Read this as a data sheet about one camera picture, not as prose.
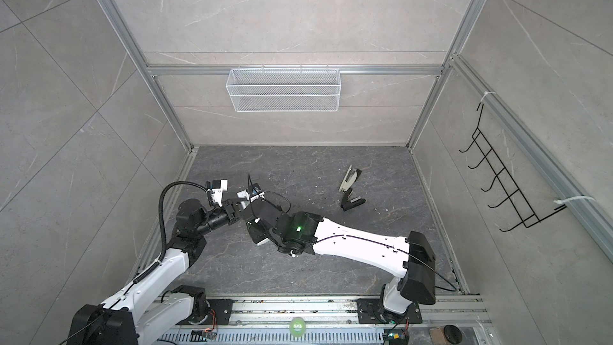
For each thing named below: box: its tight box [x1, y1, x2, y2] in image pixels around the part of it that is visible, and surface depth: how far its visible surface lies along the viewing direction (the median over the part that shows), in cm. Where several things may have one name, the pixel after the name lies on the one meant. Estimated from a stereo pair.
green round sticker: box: [289, 317, 307, 338], surface depth 73 cm
